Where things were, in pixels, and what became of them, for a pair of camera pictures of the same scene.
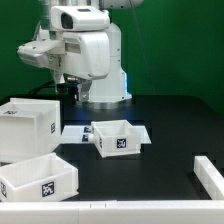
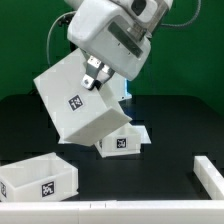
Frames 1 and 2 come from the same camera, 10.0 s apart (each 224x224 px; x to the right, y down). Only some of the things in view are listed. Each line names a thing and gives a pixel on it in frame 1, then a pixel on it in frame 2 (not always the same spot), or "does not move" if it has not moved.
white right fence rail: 209,177 does not move
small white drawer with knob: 115,138 does not move
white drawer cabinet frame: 30,128 → 83,115
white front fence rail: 113,212 does not move
